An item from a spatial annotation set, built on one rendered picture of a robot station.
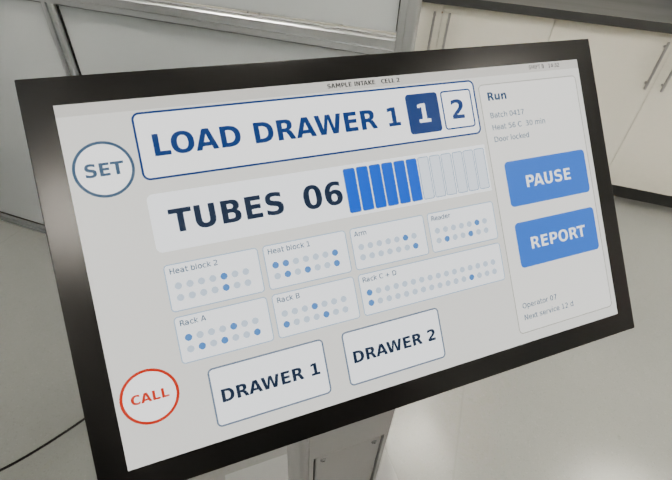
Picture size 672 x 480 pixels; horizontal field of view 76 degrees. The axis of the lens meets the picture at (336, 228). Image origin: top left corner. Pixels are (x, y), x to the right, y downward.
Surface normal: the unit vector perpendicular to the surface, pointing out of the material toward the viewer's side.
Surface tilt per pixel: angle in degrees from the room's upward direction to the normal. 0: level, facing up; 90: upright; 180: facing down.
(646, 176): 90
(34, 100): 50
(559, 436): 0
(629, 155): 90
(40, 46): 90
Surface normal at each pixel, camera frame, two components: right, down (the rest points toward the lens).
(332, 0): -0.32, 0.60
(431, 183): 0.29, -0.02
